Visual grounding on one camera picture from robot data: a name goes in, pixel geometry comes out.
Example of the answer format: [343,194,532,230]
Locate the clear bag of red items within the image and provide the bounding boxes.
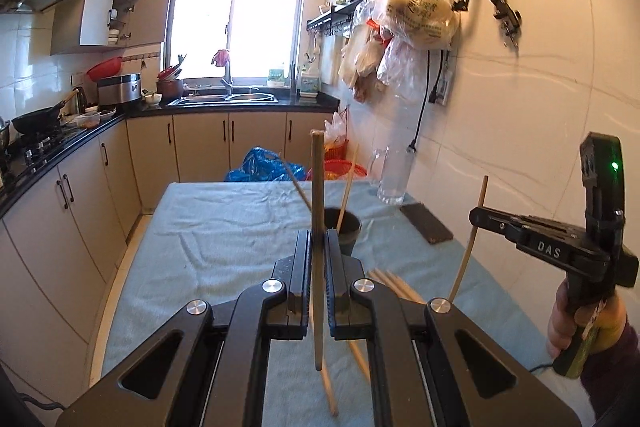
[322,109,349,160]

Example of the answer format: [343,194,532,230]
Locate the black countertop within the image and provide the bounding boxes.
[0,94,341,218]

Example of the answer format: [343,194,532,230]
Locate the beige lower cabinets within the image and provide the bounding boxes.
[0,109,341,408]

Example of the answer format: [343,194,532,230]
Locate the black wall shelf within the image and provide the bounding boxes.
[306,0,368,38]

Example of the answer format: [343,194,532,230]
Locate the dark chopstick cup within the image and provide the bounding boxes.
[322,207,362,259]

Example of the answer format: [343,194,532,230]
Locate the clear glass mug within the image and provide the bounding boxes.
[368,146,416,206]

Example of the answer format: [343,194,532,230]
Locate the person's right forearm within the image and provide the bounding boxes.
[580,307,640,423]

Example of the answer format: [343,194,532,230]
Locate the kitchen window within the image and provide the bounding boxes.
[170,0,333,88]

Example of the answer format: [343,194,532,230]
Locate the silver rice cooker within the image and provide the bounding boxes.
[97,74,142,108]

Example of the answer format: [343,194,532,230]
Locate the red kitchen utensils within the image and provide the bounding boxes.
[159,54,188,82]

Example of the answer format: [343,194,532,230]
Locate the wooden chopstick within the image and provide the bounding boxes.
[375,271,417,303]
[348,341,372,384]
[447,175,490,304]
[311,131,325,370]
[384,270,429,304]
[280,158,313,212]
[320,354,340,417]
[335,143,360,234]
[366,273,396,294]

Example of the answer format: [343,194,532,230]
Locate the stacked bowls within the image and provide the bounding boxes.
[107,9,123,45]

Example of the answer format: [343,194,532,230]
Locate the metal faucet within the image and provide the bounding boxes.
[220,59,238,95]

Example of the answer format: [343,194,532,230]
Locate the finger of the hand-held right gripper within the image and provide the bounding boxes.
[469,205,588,244]

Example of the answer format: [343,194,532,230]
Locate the blue plastic bag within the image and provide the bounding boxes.
[225,147,308,182]

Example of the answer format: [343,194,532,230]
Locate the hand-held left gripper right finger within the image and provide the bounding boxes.
[324,229,583,427]

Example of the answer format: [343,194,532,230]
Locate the steel sink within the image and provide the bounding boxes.
[167,92,279,106]

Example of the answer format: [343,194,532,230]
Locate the clear plastic bag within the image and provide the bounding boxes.
[377,34,426,95]

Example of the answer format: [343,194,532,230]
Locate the black power cable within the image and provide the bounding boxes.
[406,48,435,156]

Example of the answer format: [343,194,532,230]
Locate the open wall cabinet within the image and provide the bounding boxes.
[50,0,172,56]

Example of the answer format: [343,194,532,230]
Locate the person's right hand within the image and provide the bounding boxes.
[546,279,628,360]

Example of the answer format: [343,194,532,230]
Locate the white pump bottle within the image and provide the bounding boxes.
[298,62,321,96]

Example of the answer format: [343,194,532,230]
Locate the bag of brown contents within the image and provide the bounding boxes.
[352,74,387,105]

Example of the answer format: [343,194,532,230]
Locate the light blue table cloth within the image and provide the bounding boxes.
[102,181,601,427]

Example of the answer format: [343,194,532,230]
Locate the black wok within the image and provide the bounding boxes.
[11,88,81,134]

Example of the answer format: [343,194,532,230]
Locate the black smartphone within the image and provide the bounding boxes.
[400,203,454,245]

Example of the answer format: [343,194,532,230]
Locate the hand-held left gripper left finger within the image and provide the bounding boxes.
[55,229,313,427]

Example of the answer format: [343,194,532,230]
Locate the dark red pot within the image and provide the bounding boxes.
[156,78,185,104]

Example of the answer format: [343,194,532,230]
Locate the red colander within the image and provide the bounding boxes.
[86,57,123,82]

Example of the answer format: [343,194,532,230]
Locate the gas stove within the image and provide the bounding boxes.
[10,127,88,168]

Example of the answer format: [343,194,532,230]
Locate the red plastic basket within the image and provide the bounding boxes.
[307,158,369,182]

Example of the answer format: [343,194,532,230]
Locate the white plastic bag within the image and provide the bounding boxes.
[339,32,386,90]

